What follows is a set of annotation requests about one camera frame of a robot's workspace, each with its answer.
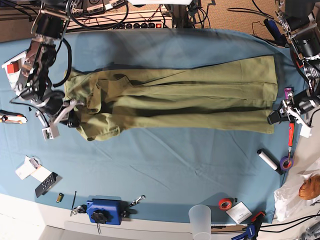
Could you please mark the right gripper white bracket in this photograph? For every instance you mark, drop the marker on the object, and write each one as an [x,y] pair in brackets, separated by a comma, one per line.
[66,115]

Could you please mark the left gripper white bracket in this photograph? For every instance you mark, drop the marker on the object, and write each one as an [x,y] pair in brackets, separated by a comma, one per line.
[289,112]

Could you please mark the red handled screwdriver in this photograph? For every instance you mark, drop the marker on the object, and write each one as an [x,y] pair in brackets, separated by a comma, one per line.
[290,137]

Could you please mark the purple glue tube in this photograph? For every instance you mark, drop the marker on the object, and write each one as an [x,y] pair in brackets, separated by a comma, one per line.
[287,92]

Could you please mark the black white marker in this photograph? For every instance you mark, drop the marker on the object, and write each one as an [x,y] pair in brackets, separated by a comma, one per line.
[269,161]

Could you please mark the olive green t-shirt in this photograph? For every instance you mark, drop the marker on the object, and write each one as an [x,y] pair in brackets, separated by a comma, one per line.
[236,95]

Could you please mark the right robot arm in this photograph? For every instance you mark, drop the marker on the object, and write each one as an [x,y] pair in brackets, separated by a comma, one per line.
[28,72]

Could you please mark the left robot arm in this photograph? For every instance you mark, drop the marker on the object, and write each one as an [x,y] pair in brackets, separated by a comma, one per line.
[299,23]

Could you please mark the purple tape roll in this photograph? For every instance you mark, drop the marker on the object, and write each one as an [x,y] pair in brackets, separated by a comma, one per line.
[286,163]

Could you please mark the white card packet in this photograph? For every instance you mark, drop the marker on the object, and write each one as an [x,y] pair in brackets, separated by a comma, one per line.
[32,167]

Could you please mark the orange white utility knife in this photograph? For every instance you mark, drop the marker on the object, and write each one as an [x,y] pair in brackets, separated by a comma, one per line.
[12,117]

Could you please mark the black zip tie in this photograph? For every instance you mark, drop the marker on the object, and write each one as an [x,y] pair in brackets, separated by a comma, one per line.
[73,201]

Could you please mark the black remote control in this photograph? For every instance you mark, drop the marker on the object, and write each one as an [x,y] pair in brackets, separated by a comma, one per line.
[46,184]

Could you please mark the small green battery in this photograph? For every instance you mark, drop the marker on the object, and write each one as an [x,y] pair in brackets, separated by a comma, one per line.
[59,197]

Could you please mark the brown wooden object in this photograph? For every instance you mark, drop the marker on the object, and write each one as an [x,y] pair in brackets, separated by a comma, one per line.
[310,189]

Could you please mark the small red box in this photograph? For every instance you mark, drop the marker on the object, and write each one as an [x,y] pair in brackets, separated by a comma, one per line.
[12,68]

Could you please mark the white plastic bag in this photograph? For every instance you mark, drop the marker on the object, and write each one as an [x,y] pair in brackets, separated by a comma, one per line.
[287,200]

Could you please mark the red tape roll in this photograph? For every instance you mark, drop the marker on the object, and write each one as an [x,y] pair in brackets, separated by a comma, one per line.
[225,204]

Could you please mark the white paper note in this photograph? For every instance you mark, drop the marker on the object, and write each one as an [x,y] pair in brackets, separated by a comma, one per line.
[239,213]

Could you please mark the silver carabiner clip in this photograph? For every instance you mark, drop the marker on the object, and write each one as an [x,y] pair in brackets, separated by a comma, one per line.
[136,201]

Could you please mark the blue table cloth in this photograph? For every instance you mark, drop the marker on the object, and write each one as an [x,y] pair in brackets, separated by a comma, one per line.
[175,168]

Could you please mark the blue orange bar clamp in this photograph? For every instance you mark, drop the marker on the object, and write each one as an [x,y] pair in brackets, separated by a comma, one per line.
[251,231]

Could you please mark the translucent plastic cup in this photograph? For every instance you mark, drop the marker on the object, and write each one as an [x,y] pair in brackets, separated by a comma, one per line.
[200,222]

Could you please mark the white power strip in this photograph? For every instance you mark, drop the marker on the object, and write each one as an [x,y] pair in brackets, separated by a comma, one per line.
[145,17]

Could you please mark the blue black clamp handle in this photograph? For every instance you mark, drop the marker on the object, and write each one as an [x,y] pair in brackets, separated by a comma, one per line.
[279,39]

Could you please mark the blue clamp mount block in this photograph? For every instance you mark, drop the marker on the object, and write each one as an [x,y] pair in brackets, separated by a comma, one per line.
[104,211]

